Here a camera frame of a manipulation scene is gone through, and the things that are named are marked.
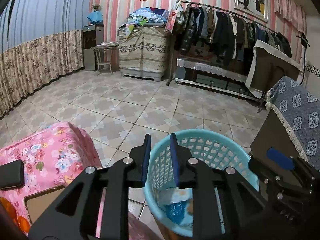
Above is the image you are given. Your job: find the low tv stand lace cover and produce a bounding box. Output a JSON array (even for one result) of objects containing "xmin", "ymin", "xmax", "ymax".
[{"xmin": 175, "ymin": 57, "xmax": 263, "ymax": 102}]

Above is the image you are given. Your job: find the orange plastic wrapper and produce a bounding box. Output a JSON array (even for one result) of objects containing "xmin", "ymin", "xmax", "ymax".
[{"xmin": 0, "ymin": 197, "xmax": 30, "ymax": 235}]

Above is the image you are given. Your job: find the blue and floral curtain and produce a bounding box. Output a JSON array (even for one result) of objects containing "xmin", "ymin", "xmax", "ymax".
[{"xmin": 1, "ymin": 0, "xmax": 89, "ymax": 115}]

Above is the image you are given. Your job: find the water dispenser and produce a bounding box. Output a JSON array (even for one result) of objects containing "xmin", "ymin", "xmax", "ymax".
[{"xmin": 82, "ymin": 24, "xmax": 104, "ymax": 72}]

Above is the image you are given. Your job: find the pink floral tablecloth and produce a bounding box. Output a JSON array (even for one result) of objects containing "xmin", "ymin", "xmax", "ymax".
[{"xmin": 1, "ymin": 122, "xmax": 157, "ymax": 239}]

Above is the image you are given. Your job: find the blue plastic bag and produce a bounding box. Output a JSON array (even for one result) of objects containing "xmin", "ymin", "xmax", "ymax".
[{"xmin": 164, "ymin": 200, "xmax": 193, "ymax": 225}]

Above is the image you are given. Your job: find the pile of folded clothes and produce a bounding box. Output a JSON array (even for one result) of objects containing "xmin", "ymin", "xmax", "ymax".
[{"xmin": 124, "ymin": 7, "xmax": 169, "ymax": 38}]

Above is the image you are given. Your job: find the light blue laundry basket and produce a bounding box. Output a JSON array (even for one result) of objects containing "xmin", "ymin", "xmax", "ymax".
[{"xmin": 144, "ymin": 129, "xmax": 259, "ymax": 238}]

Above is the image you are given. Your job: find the clothes rack with garments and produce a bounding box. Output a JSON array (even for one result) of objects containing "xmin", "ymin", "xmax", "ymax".
[{"xmin": 166, "ymin": 0, "xmax": 293, "ymax": 86}]

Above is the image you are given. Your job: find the blue floral cloth cover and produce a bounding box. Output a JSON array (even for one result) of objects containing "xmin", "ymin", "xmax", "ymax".
[{"xmin": 266, "ymin": 76, "xmax": 319, "ymax": 170}]

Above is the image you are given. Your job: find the black zip case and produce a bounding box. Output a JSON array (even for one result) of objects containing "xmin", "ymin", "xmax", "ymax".
[{"xmin": 0, "ymin": 160, "xmax": 24, "ymax": 190}]

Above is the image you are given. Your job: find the blue covered water bottle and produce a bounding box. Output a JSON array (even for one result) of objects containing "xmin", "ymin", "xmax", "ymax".
[{"xmin": 87, "ymin": 4, "xmax": 103, "ymax": 24}]

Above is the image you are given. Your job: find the small metal stool table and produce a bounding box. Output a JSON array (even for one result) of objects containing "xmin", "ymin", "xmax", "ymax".
[{"xmin": 91, "ymin": 42, "xmax": 119, "ymax": 75}]

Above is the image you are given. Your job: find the cloth covered cabinet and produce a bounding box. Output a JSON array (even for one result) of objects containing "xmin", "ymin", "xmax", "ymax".
[{"xmin": 118, "ymin": 23, "xmax": 170, "ymax": 82}]

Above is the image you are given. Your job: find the cream trimmed dark cloth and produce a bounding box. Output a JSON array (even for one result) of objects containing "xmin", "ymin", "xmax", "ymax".
[{"xmin": 245, "ymin": 40, "xmax": 303, "ymax": 99}]

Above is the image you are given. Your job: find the brown phone case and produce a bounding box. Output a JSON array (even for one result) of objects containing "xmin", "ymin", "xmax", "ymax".
[{"xmin": 24, "ymin": 185, "xmax": 66, "ymax": 224}]

